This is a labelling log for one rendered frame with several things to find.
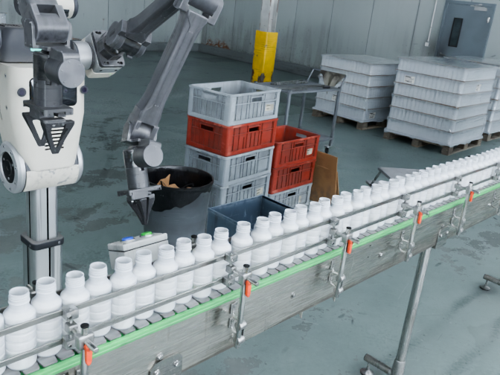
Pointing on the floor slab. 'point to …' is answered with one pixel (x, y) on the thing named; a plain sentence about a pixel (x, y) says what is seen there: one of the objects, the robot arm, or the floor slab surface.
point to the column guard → (263, 56)
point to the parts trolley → (304, 101)
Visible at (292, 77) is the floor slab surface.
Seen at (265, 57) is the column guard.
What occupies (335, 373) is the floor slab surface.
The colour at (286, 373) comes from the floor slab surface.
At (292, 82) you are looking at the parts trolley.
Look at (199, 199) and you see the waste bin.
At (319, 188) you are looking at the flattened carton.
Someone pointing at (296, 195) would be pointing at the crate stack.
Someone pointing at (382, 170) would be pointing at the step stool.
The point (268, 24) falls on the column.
